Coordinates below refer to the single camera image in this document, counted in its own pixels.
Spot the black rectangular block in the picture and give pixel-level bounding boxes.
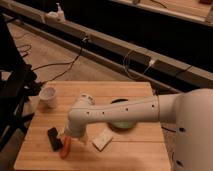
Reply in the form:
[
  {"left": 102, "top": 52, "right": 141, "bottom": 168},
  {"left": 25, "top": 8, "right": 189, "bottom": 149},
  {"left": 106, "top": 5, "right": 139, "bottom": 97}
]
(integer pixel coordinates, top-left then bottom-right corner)
[{"left": 47, "top": 127, "right": 63, "bottom": 151}]

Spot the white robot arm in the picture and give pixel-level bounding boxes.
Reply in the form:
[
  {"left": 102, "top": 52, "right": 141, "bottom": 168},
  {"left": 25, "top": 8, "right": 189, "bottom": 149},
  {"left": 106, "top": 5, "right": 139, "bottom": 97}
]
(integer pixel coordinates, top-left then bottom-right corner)
[{"left": 65, "top": 88, "right": 213, "bottom": 171}]

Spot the green bowl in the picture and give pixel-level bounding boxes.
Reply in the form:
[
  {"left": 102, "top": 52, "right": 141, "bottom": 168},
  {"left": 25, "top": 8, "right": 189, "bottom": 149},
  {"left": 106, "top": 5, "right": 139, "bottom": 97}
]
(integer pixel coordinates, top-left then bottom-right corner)
[{"left": 108, "top": 99, "right": 137, "bottom": 131}]

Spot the white cup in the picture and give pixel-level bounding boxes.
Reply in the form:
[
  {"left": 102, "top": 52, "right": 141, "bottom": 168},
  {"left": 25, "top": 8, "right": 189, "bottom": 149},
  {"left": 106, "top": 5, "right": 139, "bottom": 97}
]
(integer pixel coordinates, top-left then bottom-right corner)
[{"left": 39, "top": 87, "right": 57, "bottom": 108}]

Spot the black floor cable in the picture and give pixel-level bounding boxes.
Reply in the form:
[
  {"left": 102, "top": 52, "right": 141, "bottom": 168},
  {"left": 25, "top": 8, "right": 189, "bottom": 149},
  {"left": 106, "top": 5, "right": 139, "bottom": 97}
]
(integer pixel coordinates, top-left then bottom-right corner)
[{"left": 17, "top": 37, "right": 90, "bottom": 84}]

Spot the white cable with plug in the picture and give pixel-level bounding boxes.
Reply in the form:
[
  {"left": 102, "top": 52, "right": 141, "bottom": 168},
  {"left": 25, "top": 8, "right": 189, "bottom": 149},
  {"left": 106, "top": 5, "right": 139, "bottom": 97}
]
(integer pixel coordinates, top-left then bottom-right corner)
[{"left": 122, "top": 48, "right": 156, "bottom": 81}]

